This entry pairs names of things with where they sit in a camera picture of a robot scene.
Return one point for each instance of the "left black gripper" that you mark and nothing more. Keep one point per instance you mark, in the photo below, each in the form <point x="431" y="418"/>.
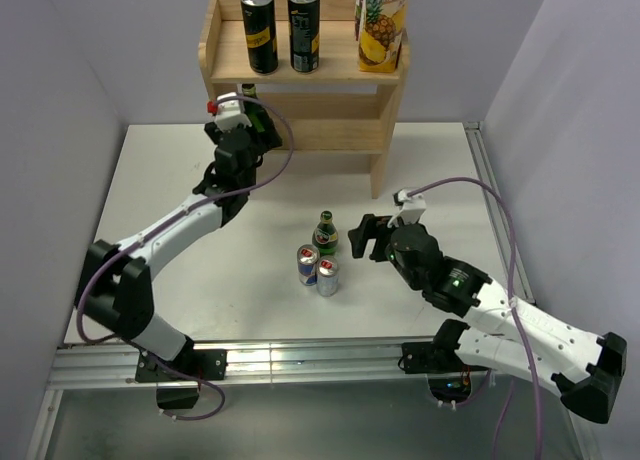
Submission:
<point x="212" y="131"/>

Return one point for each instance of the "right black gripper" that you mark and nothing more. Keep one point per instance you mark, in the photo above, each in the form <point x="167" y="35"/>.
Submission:
<point x="373" y="226"/>

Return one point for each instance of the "green glass bottle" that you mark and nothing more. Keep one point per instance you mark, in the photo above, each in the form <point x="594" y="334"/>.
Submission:
<point x="325" y="236"/>
<point x="256" y="113"/>

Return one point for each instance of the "black yellow tall can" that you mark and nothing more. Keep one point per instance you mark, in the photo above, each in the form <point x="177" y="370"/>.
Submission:
<point x="260" y="35"/>

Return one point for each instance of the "dark grey can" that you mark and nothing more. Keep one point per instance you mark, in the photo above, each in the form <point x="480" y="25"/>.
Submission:
<point x="304" y="24"/>

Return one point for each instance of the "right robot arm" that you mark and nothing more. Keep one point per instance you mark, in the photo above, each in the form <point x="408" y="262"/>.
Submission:
<point x="486" y="330"/>

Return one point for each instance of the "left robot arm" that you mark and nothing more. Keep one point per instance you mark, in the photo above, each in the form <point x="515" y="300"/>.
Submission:
<point x="115" y="287"/>

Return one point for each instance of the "wooden two-tier shelf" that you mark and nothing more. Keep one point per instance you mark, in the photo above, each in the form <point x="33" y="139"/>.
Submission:
<point x="337" y="108"/>

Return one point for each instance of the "blue silver can right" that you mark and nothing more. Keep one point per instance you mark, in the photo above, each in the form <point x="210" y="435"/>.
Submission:
<point x="327" y="276"/>

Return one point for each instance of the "blue silver can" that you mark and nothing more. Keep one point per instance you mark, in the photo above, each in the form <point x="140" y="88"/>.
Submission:
<point x="327" y="276"/>
<point x="307" y="259"/>

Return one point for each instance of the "blue silver can left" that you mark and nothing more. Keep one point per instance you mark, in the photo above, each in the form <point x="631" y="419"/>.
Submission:
<point x="307" y="259"/>

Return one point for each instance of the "pineapple juice carton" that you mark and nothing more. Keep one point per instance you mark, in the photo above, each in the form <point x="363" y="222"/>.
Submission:
<point x="383" y="25"/>

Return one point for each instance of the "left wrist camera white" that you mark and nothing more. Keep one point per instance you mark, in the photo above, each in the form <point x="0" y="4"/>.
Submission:
<point x="228" y="112"/>

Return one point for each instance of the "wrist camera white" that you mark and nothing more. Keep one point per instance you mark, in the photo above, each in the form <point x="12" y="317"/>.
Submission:
<point x="410" y="208"/>
<point x="228" y="112"/>

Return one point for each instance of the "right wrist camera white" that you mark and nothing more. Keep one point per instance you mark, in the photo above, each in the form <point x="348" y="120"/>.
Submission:
<point x="410" y="208"/>

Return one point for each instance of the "aluminium front rail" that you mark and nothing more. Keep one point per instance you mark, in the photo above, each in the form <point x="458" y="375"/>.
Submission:
<point x="114" y="365"/>

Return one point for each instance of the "aluminium side rail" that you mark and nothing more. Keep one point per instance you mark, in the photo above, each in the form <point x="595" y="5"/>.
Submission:
<point x="585" y="437"/>

